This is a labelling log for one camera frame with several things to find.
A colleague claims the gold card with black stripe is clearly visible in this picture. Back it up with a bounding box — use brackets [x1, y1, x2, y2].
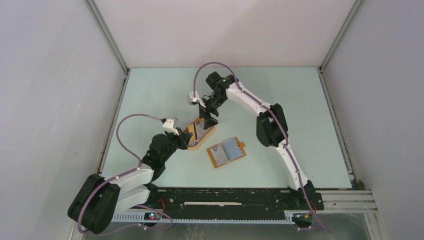
[187, 122, 198, 142]

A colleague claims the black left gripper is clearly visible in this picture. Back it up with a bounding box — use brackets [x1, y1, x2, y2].
[161, 127, 192, 163]

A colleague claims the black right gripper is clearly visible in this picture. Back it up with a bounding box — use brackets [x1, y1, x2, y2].
[198, 93, 227, 131]

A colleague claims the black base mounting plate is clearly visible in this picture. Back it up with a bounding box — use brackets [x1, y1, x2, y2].
[145, 187, 324, 220]

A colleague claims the silver VIP card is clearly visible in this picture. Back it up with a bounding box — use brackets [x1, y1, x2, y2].
[210, 145, 229, 166]
[193, 120, 207, 146]

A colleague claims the beige oval plastic tray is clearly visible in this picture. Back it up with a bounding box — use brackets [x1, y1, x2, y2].
[184, 117, 215, 150]

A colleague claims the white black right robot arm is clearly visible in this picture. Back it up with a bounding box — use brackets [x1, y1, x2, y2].
[188, 71, 316, 209]

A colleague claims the orange leather card holder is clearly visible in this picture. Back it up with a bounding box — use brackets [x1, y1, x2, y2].
[206, 137, 247, 169]

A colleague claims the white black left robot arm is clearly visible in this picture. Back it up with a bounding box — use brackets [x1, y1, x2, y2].
[67, 128, 193, 234]

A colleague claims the white slotted cable duct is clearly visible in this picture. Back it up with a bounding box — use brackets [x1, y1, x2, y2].
[111, 211, 294, 225]

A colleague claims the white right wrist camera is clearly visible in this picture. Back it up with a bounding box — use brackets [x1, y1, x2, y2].
[187, 91, 206, 108]

